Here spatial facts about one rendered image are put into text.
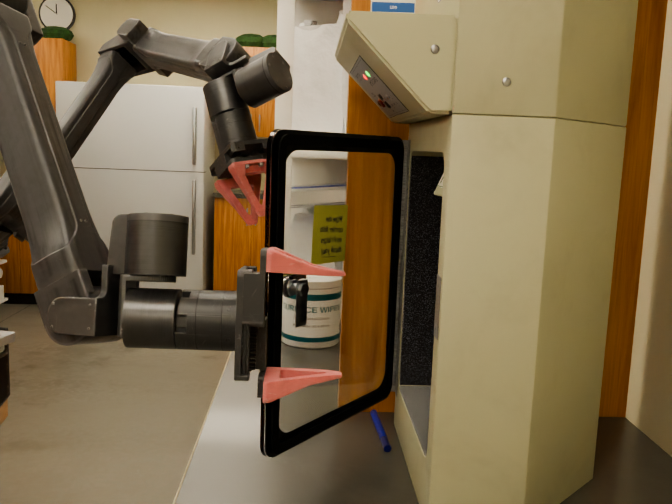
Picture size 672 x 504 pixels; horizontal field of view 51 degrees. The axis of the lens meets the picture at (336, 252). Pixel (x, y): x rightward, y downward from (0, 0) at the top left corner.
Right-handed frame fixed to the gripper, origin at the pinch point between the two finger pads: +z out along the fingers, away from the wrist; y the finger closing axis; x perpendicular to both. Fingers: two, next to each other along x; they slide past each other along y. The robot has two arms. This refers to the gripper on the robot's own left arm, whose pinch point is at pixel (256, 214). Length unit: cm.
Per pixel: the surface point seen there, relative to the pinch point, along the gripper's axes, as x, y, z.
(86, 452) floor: -1, 251, 35
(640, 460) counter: -43, -12, 48
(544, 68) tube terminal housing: -18.7, -39.2, -1.4
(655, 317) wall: -61, -8, 30
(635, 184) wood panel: -59, -14, 8
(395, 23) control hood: -5.3, -34.5, -9.4
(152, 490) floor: -17, 209, 55
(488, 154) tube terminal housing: -12.8, -33.7, 5.4
